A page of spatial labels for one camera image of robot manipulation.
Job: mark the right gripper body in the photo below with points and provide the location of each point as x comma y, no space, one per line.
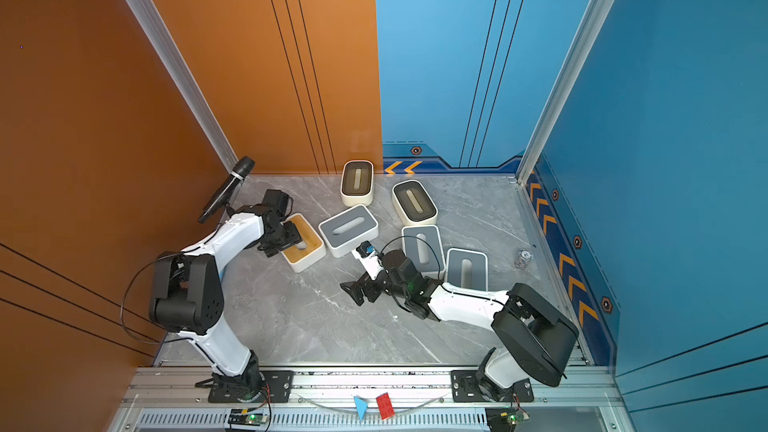
384,282

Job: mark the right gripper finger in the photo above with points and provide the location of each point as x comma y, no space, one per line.
356,290
369,292

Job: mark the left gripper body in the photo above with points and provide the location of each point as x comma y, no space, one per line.
275,243

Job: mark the bamboo lid tissue box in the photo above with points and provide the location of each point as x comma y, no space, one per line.
309,250

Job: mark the grey lid tissue box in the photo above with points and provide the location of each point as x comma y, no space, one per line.
423,246
467,269
345,231

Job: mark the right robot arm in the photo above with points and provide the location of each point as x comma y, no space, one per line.
537,339

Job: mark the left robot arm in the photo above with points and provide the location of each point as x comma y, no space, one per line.
187,296

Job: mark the cream tissue box rear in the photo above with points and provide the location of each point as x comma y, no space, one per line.
356,186

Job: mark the cream tissue box angled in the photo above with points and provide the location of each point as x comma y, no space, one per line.
413,204

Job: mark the black microphone on stand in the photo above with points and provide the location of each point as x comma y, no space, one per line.
222,196

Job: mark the red block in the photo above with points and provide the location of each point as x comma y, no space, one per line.
385,406

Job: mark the blue triangle piece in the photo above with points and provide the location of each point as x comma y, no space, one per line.
361,406

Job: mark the small clear bottle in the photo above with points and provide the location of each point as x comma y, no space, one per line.
523,259

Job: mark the left circuit board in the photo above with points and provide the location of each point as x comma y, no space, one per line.
248,419

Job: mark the circuit board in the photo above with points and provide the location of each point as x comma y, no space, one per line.
505,419
248,419

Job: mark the right circuit board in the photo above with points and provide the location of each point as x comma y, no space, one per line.
505,419

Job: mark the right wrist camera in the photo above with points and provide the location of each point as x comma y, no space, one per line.
369,257

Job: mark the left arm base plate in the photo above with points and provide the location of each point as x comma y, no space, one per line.
274,386

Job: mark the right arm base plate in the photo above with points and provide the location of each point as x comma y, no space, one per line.
465,385

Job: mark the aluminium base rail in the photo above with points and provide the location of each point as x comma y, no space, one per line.
322,399

